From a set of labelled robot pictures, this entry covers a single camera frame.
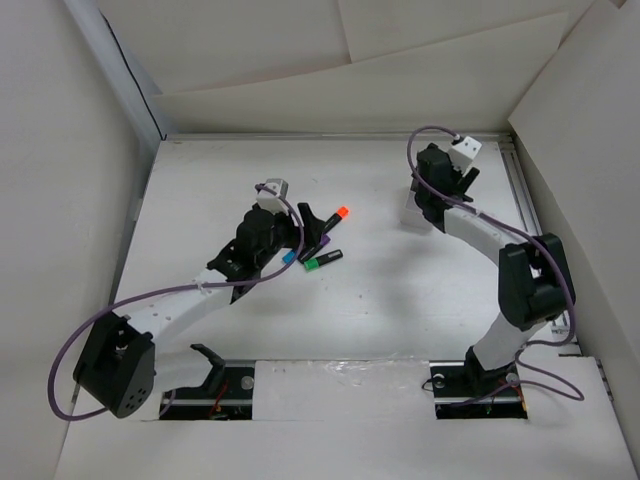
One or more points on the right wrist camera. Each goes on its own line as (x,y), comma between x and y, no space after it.
(465,149)

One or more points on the green highlighter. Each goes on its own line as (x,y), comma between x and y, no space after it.
(322,260)

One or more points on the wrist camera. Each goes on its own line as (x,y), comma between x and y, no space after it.
(465,149)
(271,195)

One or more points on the orange highlighter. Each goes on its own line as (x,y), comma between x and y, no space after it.
(335,219)

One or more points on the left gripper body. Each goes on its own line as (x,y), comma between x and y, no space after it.
(286,235)

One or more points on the aluminium table rail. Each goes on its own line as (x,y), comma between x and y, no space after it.
(560,327)

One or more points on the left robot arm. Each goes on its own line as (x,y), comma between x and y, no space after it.
(122,362)

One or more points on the blue highlighter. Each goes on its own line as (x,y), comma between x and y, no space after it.
(289,257)

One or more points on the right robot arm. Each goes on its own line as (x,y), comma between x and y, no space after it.
(534,282)

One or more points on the purple highlighter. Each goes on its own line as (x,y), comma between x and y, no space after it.
(312,251)

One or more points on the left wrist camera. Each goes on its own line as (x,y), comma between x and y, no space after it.
(271,195)

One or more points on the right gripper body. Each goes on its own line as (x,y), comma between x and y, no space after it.
(467,180)

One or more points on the white divided container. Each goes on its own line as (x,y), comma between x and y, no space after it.
(411,215)

